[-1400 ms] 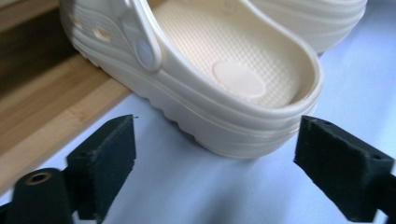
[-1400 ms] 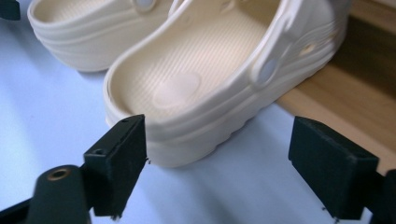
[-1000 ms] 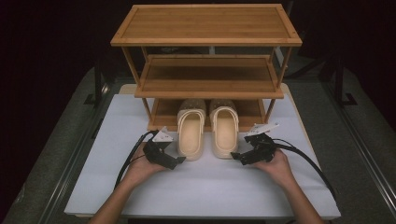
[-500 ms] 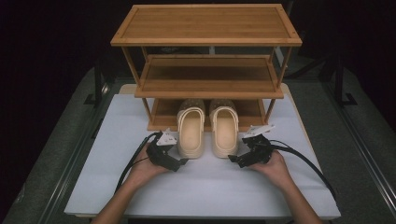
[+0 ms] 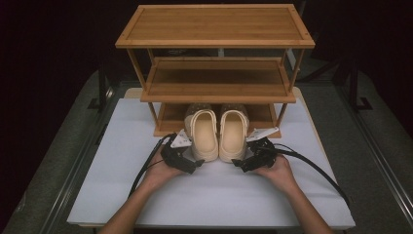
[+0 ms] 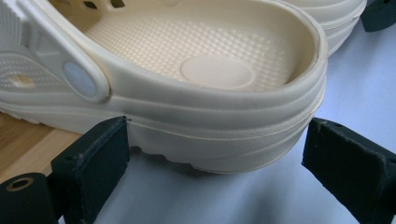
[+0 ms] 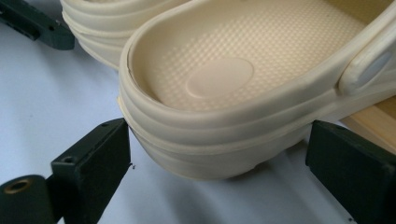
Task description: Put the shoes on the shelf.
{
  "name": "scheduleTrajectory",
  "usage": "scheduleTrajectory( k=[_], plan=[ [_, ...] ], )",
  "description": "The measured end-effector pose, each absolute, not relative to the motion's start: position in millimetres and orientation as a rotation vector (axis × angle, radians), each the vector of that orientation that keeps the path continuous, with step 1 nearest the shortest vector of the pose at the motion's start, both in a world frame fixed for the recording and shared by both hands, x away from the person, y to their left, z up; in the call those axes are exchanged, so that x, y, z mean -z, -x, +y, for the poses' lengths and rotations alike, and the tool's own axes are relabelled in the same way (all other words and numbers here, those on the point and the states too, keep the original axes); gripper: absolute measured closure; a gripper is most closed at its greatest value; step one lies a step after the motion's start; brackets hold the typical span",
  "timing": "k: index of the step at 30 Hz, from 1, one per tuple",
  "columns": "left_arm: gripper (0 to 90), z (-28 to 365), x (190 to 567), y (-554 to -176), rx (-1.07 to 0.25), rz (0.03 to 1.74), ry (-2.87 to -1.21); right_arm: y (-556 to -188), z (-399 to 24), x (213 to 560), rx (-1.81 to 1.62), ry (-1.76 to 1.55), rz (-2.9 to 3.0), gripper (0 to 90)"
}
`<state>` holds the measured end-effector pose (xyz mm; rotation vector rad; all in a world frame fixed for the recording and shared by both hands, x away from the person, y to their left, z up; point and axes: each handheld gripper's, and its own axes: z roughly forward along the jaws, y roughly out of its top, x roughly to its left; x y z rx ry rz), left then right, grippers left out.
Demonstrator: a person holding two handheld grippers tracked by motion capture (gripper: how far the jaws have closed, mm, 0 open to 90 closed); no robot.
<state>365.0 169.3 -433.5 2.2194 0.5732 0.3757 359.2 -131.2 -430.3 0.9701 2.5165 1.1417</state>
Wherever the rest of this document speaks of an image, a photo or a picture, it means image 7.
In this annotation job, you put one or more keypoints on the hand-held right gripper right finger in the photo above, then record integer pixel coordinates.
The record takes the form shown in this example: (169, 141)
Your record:
(351, 168)

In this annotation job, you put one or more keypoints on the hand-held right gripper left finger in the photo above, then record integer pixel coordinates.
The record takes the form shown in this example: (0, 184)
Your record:
(93, 168)

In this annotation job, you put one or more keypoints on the light wooden rack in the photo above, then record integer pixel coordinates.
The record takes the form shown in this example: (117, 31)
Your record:
(376, 124)

